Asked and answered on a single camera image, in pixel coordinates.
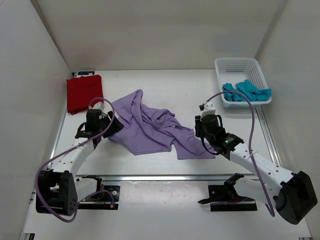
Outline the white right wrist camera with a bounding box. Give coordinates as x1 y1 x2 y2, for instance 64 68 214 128
199 100 216 119

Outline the teal t shirt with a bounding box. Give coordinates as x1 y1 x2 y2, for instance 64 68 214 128
222 79 272 102

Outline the small dark table label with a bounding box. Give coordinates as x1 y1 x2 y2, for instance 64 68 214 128
77 71 95 76

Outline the lilac t shirt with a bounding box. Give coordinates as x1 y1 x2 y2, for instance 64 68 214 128
109 89 216 160

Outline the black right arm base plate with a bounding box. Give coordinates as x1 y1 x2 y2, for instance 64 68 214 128
197 173 258 212

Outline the white plastic laundry basket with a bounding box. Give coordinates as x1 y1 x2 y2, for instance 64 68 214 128
214 57 273 110

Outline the red t shirt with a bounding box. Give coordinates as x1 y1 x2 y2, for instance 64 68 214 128
66 75 104 115

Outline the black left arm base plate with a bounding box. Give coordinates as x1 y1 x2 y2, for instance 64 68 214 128
75 175 121 211

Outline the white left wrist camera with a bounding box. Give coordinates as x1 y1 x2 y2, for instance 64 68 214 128
89 101 105 111

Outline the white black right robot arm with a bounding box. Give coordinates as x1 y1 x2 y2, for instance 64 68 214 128
195 114 318 225

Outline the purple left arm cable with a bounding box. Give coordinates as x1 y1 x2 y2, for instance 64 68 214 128
36 97 116 223

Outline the aluminium table frame rail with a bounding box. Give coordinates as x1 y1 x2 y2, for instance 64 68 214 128
77 174 261 182

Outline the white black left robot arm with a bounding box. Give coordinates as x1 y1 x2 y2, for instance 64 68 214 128
35 109 124 222

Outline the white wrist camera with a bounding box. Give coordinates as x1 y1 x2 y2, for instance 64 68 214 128
89 101 105 111
199 100 216 119

